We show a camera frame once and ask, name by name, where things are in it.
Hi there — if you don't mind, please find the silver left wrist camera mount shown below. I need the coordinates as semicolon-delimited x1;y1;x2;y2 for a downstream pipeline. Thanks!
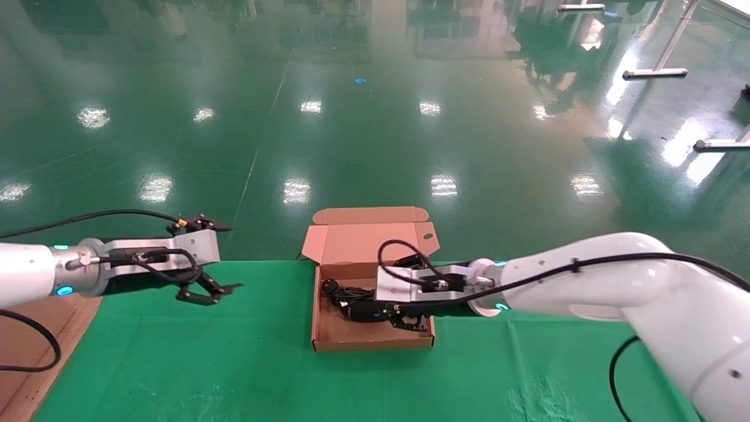
104;230;221;275

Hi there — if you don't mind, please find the green table cloth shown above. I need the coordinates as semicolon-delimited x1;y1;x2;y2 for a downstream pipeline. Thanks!
32;260;701;422

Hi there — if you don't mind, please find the long black left arm cable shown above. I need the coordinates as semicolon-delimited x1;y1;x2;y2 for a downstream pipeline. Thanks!
0;209;183;373

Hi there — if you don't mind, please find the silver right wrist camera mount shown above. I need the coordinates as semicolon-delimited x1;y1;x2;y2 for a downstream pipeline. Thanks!
375;265;471;304

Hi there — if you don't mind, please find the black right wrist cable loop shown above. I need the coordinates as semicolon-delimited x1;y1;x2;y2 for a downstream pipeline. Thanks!
378;239;449;289

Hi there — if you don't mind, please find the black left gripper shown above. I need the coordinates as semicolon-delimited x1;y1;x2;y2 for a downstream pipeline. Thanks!
105;214;243;307

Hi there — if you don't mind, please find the white table leg with foot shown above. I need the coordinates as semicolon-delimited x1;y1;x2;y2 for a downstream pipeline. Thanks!
622;0;701;80

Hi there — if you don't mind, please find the black wired computer mouse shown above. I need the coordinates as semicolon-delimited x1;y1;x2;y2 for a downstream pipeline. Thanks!
321;278;394;324

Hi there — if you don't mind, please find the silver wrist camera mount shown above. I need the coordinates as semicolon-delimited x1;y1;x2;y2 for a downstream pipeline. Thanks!
104;230;221;275
375;265;471;304

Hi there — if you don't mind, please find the open cardboard mailer box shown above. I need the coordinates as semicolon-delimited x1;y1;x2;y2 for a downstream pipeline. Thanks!
301;205;441;353

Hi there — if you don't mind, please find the long black right arm cable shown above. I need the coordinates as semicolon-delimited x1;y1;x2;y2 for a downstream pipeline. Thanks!
393;252;750;422

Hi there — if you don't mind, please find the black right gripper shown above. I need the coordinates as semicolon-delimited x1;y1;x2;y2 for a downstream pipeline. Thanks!
387;254;471;333

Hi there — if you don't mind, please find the long black arm cable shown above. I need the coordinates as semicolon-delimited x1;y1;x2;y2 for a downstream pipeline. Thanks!
393;252;750;422
0;209;183;373

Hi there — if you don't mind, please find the short black left wrist cable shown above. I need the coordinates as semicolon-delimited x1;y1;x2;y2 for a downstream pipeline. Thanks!
97;248;203;289

